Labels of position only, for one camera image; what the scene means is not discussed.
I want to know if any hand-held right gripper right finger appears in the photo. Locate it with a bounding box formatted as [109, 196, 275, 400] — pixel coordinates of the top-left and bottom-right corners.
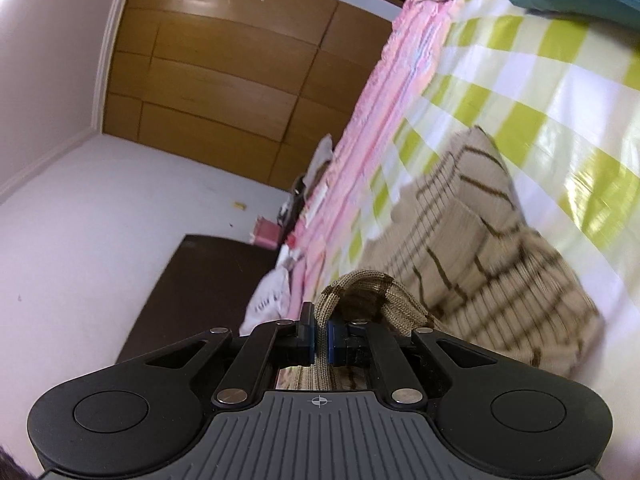
[326, 319, 506, 406]

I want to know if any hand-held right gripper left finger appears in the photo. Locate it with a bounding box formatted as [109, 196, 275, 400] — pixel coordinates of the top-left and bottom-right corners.
[145, 302, 317, 409]

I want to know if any beige brown-striped knit sweater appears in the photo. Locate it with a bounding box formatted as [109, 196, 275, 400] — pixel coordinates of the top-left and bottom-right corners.
[280, 127, 606, 391]

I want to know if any white pink-spotted pillow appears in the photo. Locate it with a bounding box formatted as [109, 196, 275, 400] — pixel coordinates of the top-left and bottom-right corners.
[239, 265, 301, 336]

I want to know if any pink storage box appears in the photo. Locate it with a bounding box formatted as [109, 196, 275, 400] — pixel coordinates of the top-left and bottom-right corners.
[252, 216, 281, 250]

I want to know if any dark brown headboard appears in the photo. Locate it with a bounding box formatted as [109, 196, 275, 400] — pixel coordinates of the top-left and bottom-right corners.
[115, 234, 281, 366]

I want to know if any grey cloth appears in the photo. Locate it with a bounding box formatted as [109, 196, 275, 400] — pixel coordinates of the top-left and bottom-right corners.
[305, 134, 336, 186]

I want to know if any pink striped blanket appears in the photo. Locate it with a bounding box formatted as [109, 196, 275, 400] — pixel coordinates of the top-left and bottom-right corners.
[287, 0, 476, 311]

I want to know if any wooden wardrobe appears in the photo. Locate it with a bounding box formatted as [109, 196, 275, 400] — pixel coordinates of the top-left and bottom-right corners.
[102, 0, 406, 193]

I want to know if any yellow white checked bed sheet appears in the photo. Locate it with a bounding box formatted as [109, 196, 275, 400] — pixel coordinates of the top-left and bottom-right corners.
[345, 0, 640, 291]

